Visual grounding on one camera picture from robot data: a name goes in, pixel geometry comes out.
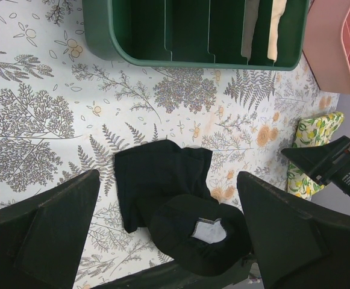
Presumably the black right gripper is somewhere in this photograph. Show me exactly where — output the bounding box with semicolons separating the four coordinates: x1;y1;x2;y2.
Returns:
281;136;350;197

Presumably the lemon print folded cloth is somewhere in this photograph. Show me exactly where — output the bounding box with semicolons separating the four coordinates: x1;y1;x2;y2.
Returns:
287;111;345;201

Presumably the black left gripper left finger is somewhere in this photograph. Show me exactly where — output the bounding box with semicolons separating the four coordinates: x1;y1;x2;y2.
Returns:
0;170;100;288

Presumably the grey rolled underwear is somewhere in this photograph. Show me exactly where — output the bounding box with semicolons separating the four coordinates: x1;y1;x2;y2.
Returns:
242;1;272;60

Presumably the floral patterned table mat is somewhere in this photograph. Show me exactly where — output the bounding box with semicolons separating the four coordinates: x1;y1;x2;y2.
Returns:
0;1;339;288

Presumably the black underwear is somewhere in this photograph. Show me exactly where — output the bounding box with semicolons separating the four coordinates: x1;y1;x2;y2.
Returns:
114;140;252;276

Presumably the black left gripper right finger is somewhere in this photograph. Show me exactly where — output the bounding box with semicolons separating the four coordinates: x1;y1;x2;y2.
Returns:
237;171;350;288

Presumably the green divided organizer box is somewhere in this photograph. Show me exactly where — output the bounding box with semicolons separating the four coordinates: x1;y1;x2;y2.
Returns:
83;1;309;71

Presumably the pink divided organizer box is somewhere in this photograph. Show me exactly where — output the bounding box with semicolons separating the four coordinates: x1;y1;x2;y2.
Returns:
303;0;350;95

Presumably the beige rolled underwear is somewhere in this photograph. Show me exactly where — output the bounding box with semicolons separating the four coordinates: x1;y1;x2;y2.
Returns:
267;0;287;61

